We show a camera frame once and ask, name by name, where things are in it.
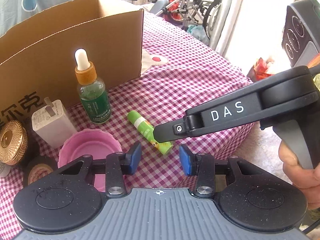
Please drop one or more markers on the green dropper bottle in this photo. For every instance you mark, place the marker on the green dropper bottle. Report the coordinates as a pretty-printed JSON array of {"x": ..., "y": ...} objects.
[{"x": 91, "y": 89}]

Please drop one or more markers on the green lip balm tube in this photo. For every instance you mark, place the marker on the green lip balm tube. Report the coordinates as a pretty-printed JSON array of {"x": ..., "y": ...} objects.
[{"x": 146, "y": 130}]

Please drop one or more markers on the person's right hand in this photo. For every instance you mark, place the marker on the person's right hand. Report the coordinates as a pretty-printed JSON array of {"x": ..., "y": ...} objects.
[{"x": 305, "y": 180}]

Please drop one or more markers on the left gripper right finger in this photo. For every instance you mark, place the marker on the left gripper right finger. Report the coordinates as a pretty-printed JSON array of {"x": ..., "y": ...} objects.
[{"x": 204, "y": 167}]

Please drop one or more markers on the black tape roll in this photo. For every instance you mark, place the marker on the black tape roll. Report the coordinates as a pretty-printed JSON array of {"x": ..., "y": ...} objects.
[{"x": 38, "y": 168}]

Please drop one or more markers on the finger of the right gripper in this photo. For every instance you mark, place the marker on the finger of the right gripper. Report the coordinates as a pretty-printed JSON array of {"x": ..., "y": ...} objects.
[{"x": 169, "y": 131}]

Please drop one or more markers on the gold lidded black jar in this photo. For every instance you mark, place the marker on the gold lidded black jar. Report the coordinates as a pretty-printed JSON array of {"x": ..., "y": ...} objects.
[{"x": 15, "y": 144}]

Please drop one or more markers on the purple checkered tablecloth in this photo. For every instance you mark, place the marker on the purple checkered tablecloth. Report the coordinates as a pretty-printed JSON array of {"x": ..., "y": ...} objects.
[{"x": 193, "y": 74}]

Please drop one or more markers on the black wheelchair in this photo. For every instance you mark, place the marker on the black wheelchair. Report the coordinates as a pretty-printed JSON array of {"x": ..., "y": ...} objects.
[{"x": 188, "y": 12}]

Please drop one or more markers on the white usb wall charger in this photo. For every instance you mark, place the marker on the white usb wall charger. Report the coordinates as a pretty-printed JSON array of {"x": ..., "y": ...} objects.
[{"x": 52, "y": 123}]

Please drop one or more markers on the teal plastic bag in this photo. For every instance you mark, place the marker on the teal plastic bag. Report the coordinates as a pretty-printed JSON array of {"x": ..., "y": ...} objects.
[{"x": 199, "y": 33}]

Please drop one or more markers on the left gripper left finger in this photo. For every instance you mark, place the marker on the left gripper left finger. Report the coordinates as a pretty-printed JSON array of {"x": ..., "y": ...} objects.
[{"x": 125, "y": 164}]

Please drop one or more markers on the open cardboard box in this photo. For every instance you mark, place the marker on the open cardboard box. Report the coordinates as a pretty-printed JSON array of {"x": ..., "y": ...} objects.
[{"x": 37, "y": 55}]

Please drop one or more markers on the white green supplement bottle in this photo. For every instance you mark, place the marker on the white green supplement bottle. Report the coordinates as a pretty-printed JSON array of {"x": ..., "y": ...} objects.
[{"x": 4, "y": 169}]

